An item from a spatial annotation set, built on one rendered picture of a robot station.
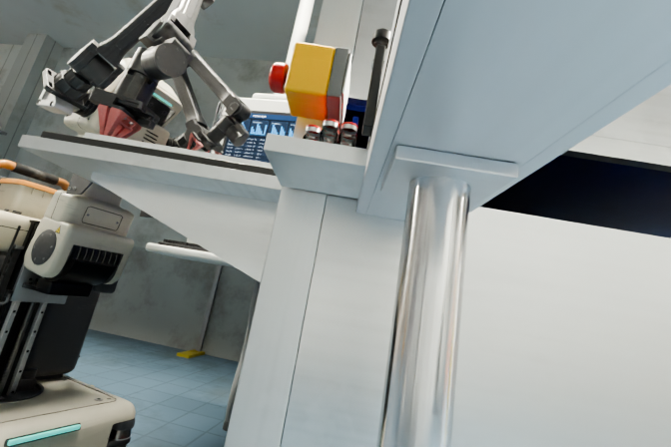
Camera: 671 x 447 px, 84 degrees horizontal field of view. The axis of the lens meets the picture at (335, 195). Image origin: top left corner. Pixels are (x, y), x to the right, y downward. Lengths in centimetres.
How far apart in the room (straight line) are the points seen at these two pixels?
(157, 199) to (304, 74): 34
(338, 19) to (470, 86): 46
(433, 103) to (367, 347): 34
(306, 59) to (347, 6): 20
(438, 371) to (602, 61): 20
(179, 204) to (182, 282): 360
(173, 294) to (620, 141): 403
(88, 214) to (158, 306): 305
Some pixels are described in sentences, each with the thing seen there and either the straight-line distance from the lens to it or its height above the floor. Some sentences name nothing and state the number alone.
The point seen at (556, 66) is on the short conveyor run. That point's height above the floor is 84.
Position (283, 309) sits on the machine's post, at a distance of 50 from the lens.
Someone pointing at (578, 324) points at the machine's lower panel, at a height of 75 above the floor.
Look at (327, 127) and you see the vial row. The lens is 44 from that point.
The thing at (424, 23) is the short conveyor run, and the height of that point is 84.
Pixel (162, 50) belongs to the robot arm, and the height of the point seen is 108.
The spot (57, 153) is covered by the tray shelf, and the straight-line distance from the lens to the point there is 69.
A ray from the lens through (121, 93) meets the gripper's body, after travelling 78.
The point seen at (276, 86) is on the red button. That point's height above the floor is 98.
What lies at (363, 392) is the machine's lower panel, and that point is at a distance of 51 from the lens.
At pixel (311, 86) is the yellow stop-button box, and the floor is 97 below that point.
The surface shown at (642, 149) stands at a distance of 69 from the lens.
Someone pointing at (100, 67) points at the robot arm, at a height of 123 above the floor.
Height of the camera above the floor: 73
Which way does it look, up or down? 15 degrees up
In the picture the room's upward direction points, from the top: 10 degrees clockwise
